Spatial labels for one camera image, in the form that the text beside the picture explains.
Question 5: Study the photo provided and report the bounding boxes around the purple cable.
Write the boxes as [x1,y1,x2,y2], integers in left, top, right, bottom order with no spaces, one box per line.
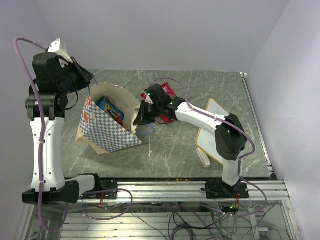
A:
[149,77,268,218]
[13,37,70,232]

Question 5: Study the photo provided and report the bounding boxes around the checkered paper bag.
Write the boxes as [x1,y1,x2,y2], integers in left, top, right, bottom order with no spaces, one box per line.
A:
[75,82,156,155]

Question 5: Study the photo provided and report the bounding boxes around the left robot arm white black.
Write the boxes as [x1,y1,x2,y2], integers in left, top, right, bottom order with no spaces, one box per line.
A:
[22,52,102,205]

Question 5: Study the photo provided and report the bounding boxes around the small whiteboard yellow frame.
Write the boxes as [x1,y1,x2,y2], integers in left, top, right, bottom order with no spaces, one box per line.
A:
[195,98,229,165]

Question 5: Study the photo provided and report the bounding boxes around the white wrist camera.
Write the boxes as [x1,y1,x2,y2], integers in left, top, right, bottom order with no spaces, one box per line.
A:
[47,38,73,63]
[145,95,154,105]

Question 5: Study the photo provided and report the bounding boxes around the white whiteboard eraser marker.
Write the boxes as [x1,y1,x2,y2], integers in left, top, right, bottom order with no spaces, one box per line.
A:
[196,148,211,168]

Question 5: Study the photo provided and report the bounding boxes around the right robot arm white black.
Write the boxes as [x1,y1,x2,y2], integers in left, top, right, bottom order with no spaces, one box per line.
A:
[133,84,247,198]

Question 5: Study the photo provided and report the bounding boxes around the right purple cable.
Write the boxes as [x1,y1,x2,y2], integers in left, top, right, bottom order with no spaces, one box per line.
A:
[149,77,268,218]

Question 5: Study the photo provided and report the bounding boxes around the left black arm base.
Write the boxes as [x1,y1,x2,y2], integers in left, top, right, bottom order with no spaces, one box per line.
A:
[83,173,118,200]

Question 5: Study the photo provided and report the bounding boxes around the aluminium frame rail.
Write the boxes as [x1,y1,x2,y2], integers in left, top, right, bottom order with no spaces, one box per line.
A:
[27,179,288,203]

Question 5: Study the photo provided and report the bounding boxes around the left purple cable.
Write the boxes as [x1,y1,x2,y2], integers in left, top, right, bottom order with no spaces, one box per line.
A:
[13,37,70,232]

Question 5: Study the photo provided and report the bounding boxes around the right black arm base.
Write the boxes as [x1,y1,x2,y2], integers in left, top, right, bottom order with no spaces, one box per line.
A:
[200,179,249,199]

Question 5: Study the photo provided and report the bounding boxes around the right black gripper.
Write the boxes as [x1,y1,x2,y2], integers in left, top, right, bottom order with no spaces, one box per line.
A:
[133,100,162,126]

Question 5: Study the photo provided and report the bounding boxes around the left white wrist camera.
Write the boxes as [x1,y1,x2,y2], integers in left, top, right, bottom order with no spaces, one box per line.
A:
[47,38,73,63]

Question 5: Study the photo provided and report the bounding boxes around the loose cables under table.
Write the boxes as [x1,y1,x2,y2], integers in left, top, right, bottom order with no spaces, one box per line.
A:
[82,197,276,240]

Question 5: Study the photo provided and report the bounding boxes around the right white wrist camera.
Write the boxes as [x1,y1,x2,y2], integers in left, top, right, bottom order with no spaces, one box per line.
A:
[145,95,154,105]

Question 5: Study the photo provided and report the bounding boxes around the pink snack bag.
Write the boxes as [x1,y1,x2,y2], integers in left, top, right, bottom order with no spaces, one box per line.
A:
[140,82,176,124]

